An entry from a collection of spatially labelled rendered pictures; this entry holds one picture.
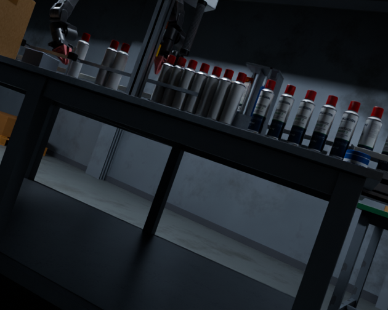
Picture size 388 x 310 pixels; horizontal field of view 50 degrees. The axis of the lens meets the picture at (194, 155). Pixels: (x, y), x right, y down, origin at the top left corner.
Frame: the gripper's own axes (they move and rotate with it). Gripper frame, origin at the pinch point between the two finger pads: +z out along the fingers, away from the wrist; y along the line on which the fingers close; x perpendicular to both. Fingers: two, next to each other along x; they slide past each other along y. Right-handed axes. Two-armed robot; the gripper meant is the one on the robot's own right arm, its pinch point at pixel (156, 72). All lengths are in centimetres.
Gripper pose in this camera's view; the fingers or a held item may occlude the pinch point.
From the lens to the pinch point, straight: 179.2
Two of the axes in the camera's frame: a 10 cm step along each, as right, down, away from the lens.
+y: -8.7, -3.0, 3.8
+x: -3.5, -1.4, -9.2
